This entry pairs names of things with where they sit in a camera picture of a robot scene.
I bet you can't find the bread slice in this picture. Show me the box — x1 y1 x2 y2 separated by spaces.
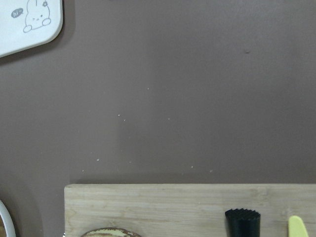
81 227 141 237

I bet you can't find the cream rabbit tray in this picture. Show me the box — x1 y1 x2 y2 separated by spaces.
0 0 63 57

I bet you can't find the wooden cutting board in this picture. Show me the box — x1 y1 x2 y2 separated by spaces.
64 184 316 237

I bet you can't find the yellow plastic knife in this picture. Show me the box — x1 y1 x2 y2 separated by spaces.
288 215 309 237

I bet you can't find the white round plate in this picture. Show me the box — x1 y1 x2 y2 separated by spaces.
0 201 16 237

